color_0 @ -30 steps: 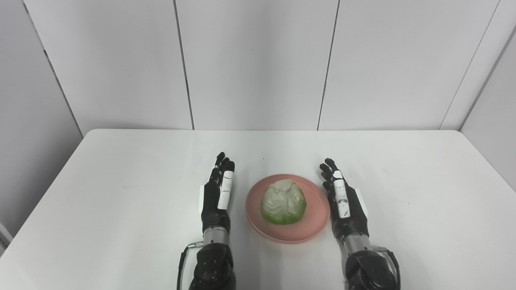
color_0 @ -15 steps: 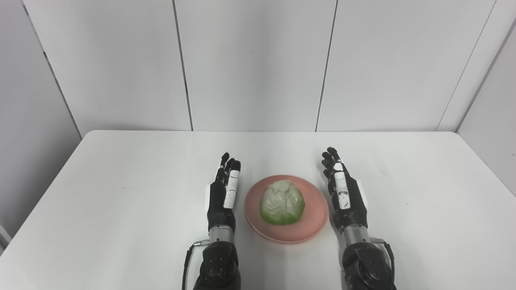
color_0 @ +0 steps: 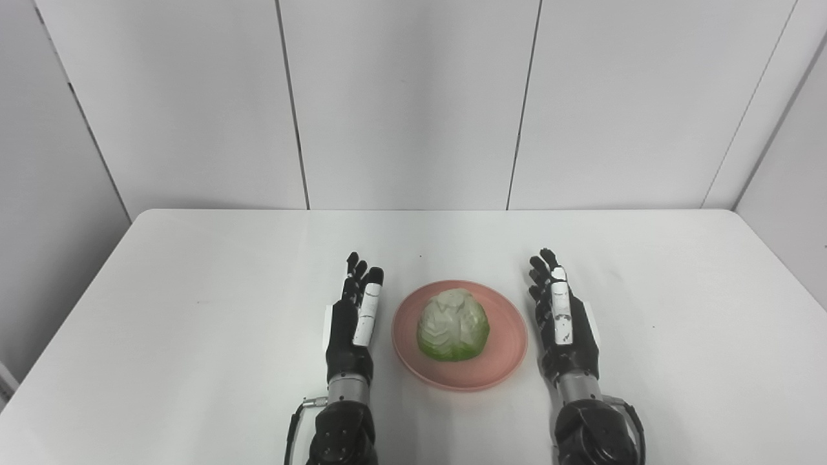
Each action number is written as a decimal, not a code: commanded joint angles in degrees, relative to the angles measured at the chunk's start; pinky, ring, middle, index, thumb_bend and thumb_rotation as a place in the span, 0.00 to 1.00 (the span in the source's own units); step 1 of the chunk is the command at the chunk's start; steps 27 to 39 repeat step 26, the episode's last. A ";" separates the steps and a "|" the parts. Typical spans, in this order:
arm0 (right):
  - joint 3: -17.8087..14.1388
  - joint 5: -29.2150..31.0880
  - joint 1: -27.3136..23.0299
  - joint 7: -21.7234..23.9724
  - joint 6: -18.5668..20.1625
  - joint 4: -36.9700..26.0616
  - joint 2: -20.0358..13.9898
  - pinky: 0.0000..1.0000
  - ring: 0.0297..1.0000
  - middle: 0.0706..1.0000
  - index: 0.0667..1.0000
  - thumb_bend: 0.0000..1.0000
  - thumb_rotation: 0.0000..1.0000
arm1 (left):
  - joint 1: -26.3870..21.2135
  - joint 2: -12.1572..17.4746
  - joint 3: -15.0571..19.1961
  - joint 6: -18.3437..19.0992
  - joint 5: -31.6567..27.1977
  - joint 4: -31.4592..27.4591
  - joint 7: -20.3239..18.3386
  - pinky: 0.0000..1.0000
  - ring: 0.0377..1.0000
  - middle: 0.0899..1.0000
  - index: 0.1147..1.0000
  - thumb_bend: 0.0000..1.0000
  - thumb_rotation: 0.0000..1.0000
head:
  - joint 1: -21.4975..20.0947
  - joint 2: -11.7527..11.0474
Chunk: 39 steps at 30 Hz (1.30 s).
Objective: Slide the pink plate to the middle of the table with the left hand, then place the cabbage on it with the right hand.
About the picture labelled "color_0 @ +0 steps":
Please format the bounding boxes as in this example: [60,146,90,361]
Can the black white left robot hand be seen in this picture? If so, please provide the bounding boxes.
[323,252,385,386]

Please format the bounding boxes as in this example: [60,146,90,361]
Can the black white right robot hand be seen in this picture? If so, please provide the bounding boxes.
[528,248,600,382]

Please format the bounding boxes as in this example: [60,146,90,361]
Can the pink round plate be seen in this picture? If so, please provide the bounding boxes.
[391,279,529,392]

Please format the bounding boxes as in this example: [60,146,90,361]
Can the green white toy cabbage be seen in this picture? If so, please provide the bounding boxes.
[416,289,490,362]

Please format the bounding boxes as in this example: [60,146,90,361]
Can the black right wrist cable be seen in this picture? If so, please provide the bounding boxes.
[607,396,648,465]

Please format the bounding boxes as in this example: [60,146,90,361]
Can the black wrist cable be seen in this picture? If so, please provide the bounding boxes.
[607,396,648,465]
[284,397,330,465]

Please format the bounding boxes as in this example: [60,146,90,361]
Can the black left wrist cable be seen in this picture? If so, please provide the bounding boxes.
[284,397,330,465]

